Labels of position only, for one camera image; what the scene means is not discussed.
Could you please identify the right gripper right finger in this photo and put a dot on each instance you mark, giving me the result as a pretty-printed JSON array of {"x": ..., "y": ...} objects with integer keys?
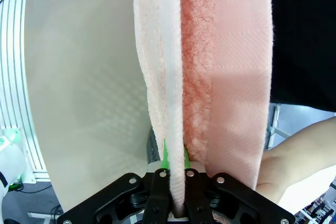
[{"x": 197, "y": 197}]

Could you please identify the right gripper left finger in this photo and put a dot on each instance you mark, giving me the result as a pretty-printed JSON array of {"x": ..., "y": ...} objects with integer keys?
[{"x": 155, "y": 195}]

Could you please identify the pink towel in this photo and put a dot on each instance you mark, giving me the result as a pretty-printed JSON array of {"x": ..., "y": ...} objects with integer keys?
[{"x": 236, "y": 64}]

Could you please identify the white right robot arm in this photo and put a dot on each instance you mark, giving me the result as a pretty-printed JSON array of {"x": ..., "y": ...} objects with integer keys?
[{"x": 13, "y": 161}]

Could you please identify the person's left forearm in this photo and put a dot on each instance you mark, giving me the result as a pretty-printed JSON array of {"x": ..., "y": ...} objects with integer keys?
[{"x": 296, "y": 163}]

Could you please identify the black perforated basket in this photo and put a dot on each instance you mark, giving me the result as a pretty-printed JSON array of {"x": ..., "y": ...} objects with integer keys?
[{"x": 153, "y": 145}]

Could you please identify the white stand leg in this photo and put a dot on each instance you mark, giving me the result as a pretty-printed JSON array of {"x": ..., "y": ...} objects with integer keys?
[{"x": 274, "y": 129}]

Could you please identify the person in black T-shirt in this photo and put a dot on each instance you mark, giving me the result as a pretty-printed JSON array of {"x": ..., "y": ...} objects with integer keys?
[{"x": 304, "y": 37}]

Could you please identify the white aluminium frame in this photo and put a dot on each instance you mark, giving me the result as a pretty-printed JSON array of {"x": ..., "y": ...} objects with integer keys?
[{"x": 15, "y": 64}]

